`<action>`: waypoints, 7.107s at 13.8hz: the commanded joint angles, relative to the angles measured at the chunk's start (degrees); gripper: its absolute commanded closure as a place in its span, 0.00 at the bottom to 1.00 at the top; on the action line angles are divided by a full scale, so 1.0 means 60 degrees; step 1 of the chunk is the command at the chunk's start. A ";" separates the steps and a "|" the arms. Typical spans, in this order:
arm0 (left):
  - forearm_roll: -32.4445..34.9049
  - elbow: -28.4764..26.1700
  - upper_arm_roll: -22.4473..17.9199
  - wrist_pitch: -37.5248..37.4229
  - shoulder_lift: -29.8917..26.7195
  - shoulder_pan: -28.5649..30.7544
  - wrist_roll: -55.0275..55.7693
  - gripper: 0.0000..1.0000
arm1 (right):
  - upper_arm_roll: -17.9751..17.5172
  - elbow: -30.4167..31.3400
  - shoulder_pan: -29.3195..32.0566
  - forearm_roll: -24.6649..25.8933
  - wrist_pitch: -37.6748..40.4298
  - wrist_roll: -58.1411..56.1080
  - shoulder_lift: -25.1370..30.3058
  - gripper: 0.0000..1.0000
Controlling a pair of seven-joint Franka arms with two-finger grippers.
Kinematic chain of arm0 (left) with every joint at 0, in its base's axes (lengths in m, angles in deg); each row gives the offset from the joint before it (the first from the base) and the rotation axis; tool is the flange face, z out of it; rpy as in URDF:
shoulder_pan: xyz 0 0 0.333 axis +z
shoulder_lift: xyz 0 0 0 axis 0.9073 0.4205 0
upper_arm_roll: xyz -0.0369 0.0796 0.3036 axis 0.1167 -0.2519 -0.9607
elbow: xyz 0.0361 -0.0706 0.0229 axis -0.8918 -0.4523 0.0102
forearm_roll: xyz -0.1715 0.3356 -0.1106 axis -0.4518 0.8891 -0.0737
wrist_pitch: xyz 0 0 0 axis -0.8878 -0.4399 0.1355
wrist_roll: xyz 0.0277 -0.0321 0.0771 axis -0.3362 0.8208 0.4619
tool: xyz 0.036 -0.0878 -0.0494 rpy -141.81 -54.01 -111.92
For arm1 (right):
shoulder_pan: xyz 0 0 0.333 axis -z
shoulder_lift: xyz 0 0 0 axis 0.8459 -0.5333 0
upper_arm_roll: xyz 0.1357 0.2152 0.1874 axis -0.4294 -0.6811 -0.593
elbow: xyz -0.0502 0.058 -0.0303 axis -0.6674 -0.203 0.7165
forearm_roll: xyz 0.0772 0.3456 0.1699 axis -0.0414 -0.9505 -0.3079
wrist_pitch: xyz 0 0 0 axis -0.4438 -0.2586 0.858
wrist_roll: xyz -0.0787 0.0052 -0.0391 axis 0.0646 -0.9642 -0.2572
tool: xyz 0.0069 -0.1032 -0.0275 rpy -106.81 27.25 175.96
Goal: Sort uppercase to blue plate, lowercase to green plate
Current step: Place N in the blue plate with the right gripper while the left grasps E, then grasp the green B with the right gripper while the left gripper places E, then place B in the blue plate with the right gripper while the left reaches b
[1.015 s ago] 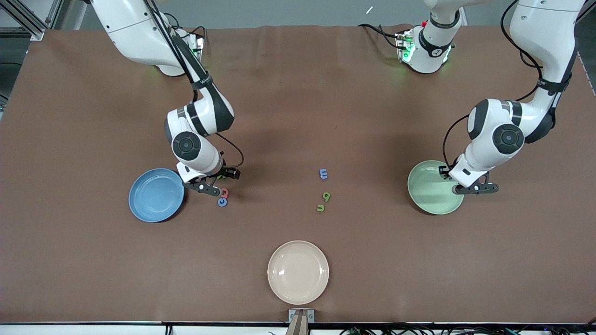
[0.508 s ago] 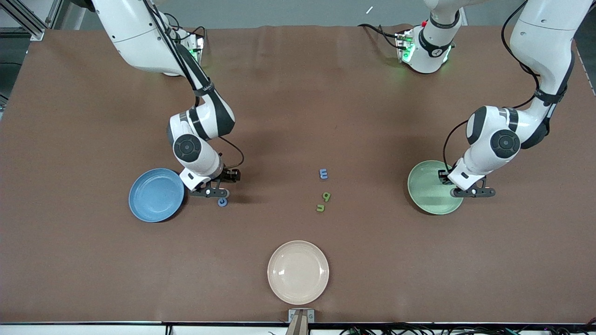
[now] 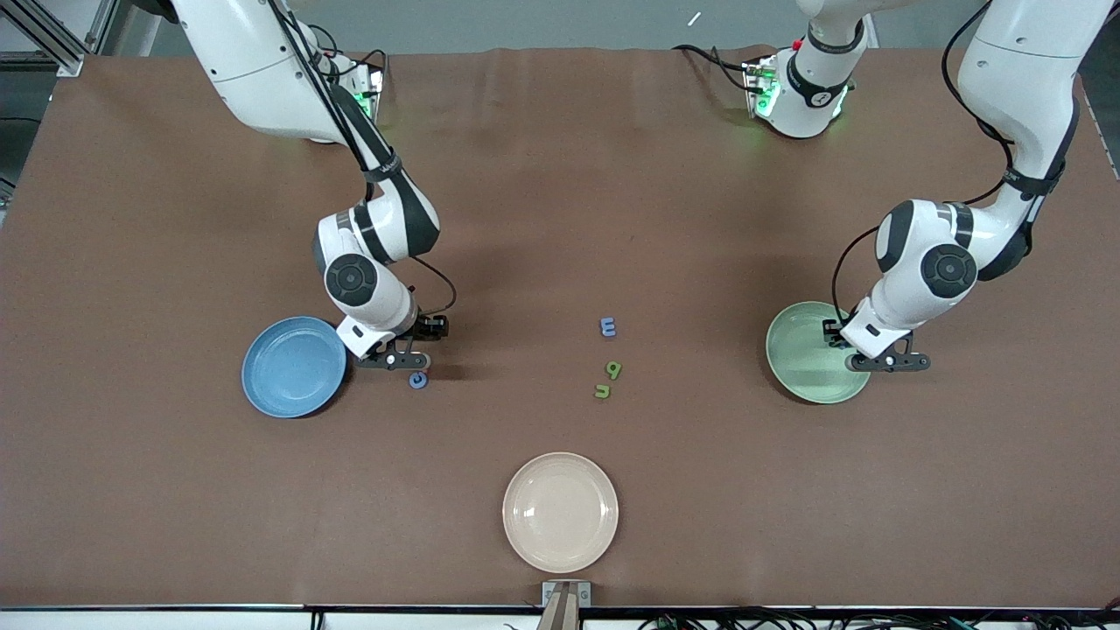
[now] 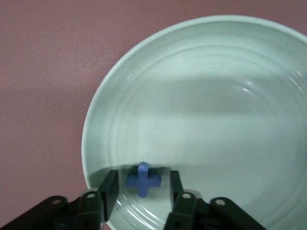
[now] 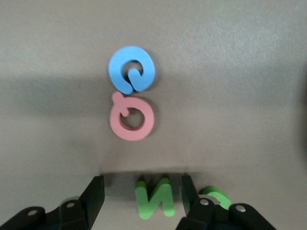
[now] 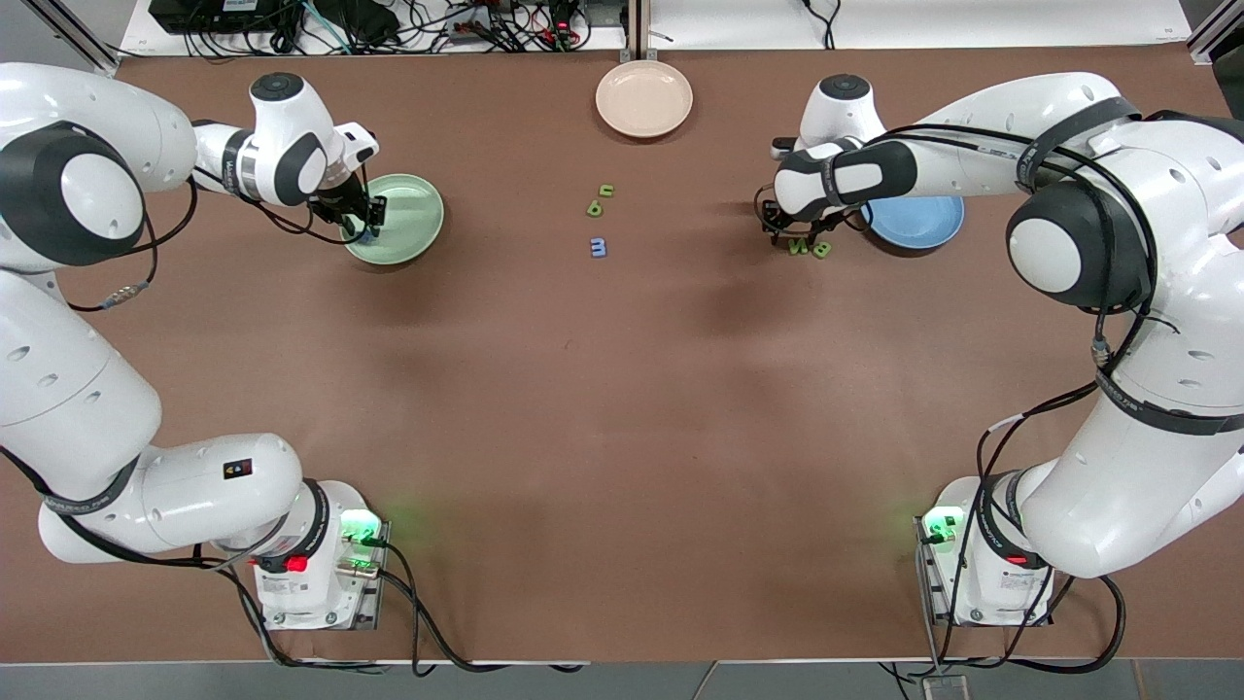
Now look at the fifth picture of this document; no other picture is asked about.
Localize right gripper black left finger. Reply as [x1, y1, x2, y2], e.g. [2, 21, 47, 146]
[0, 176, 106, 230]

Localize pink foam letter Q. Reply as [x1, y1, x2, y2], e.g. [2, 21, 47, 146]
[109, 92, 155, 141]

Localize green foam letter B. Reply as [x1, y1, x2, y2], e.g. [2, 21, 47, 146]
[199, 185, 232, 210]

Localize brown table mat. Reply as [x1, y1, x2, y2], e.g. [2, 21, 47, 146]
[0, 0, 307, 230]

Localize green foam letter N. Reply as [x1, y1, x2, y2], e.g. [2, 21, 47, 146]
[135, 177, 176, 220]

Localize blue foam letter G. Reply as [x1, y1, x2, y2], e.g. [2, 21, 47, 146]
[108, 46, 156, 94]

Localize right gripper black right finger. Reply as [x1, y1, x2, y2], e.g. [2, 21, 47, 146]
[176, 175, 276, 230]

